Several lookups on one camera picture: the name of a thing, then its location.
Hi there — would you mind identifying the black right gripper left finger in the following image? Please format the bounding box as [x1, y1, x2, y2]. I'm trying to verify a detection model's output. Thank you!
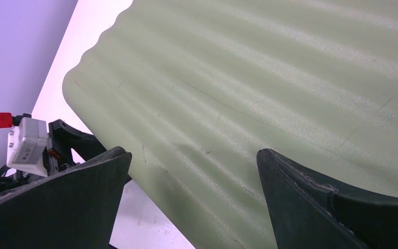
[0, 146, 132, 248]

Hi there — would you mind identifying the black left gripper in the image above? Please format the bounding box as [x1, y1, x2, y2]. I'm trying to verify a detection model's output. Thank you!
[0, 119, 133, 193]

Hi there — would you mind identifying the green suitcase with blue lining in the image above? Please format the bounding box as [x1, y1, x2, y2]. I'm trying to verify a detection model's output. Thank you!
[62, 1, 398, 248]

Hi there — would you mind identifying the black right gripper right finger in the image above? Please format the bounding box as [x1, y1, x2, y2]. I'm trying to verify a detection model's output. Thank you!
[257, 148, 398, 248]

